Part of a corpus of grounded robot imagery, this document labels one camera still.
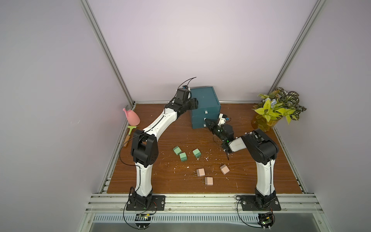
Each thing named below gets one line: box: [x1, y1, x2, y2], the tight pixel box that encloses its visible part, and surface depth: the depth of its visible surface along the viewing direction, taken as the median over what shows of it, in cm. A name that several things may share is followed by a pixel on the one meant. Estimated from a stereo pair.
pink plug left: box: [196, 168, 206, 177], surface depth 83 cm
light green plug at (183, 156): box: [179, 152, 188, 162], surface depth 89 cm
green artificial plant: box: [251, 87, 307, 125], surface depth 85 cm
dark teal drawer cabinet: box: [190, 86, 221, 130], surface depth 94 cm
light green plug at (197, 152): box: [192, 147, 202, 159], surface depth 91 cm
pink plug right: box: [219, 163, 230, 175], surface depth 85 cm
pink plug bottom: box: [204, 176, 214, 186], surface depth 79 cm
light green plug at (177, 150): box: [172, 145, 183, 156], surface depth 92 cm
